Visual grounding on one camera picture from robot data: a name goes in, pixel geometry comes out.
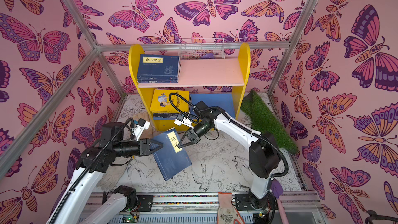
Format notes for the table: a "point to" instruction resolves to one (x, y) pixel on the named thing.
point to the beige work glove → (144, 115)
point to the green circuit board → (128, 219)
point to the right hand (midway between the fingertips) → (180, 144)
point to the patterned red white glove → (227, 213)
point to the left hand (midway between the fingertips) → (161, 145)
